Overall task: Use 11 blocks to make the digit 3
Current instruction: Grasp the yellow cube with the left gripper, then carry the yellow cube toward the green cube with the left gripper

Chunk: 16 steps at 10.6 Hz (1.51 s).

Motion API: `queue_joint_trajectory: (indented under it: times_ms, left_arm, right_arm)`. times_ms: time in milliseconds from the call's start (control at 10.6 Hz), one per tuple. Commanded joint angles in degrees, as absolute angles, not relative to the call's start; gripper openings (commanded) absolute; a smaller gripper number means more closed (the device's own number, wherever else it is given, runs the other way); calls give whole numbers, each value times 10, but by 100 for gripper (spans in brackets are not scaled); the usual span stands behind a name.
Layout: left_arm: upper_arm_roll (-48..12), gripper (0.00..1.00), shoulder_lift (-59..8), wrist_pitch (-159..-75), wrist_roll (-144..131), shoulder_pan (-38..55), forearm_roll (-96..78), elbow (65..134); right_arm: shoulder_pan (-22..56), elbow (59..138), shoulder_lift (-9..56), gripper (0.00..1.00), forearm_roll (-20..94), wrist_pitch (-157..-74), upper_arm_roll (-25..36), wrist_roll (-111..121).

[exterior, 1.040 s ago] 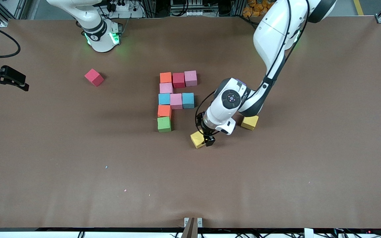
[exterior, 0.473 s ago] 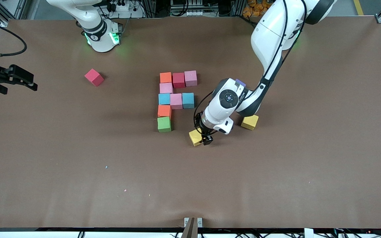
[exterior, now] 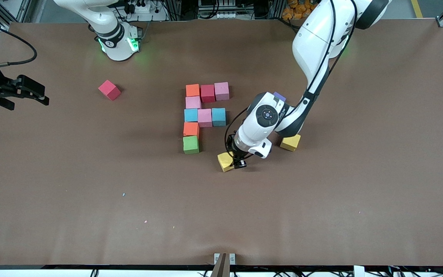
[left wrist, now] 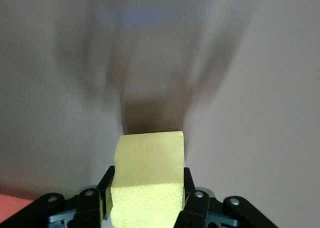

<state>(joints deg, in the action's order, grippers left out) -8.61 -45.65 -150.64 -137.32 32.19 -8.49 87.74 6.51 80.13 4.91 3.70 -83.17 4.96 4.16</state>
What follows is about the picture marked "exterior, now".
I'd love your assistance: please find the yellow foam cube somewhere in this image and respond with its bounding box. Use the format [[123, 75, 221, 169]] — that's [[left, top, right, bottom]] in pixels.
[[217, 152, 235, 172], [280, 135, 301, 152]]

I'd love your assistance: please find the green foam cube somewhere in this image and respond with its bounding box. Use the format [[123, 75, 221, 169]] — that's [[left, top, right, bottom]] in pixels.
[[183, 136, 200, 154]]

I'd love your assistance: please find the red foam cube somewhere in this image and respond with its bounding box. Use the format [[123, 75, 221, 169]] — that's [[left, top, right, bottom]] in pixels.
[[98, 80, 122, 101], [200, 85, 216, 103]]

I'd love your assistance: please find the large table mat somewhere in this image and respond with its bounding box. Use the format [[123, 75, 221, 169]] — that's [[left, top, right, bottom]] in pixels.
[[0, 19, 443, 268]]

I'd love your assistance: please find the brown wedge bar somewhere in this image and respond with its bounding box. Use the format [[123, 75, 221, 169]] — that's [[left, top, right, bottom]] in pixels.
[[210, 253, 231, 277]]

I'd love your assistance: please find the pile of orange packets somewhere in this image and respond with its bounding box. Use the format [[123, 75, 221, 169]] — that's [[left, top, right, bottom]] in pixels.
[[282, 0, 318, 20]]

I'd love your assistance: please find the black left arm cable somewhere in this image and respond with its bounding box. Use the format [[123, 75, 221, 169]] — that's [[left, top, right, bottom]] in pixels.
[[225, 0, 356, 156]]

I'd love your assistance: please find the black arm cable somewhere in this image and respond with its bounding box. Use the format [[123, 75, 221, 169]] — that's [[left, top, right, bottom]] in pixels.
[[0, 15, 38, 70], [225, 0, 356, 156]]

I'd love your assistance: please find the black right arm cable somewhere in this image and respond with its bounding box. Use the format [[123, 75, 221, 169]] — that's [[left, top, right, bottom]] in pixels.
[[0, 15, 38, 70]]

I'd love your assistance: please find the metal clamp bracket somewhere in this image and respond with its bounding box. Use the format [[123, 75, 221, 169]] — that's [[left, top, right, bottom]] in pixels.
[[214, 253, 236, 266]]

